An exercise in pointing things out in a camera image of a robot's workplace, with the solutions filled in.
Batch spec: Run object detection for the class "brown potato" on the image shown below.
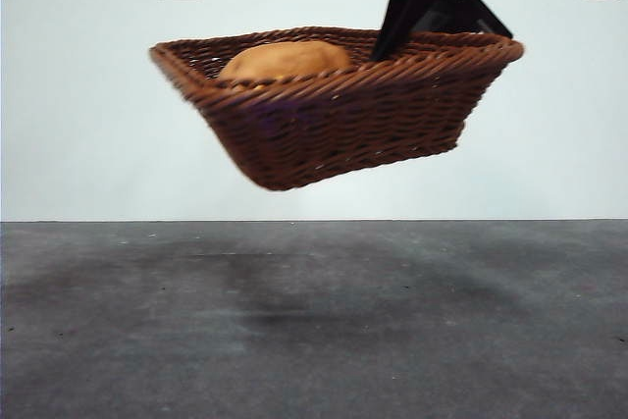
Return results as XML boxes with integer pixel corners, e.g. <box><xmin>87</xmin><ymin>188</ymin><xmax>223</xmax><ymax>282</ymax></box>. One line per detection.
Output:
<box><xmin>218</xmin><ymin>40</ymin><xmax>353</xmax><ymax>86</ymax></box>

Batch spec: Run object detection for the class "brown woven wicker basket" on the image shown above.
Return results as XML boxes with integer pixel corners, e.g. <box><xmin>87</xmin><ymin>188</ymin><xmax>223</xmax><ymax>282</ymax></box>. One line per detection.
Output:
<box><xmin>148</xmin><ymin>26</ymin><xmax>525</xmax><ymax>193</ymax></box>

